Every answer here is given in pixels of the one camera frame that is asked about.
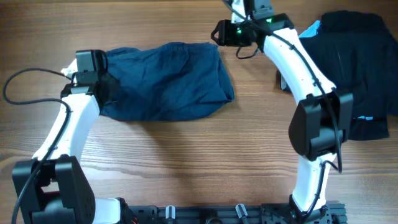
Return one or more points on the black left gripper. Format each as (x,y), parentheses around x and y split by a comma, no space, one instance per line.
(114,83)

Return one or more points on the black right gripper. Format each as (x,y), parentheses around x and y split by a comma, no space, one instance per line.
(222,28)

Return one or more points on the navy blue denim shorts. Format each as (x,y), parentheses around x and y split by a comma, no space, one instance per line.
(174,82)

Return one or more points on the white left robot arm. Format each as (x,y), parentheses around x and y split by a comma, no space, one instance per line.
(51,187)

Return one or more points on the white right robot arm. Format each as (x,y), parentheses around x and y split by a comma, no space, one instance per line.
(321,121)

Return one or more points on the black shorts with blue lining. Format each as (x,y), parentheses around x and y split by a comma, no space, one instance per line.
(357,52)

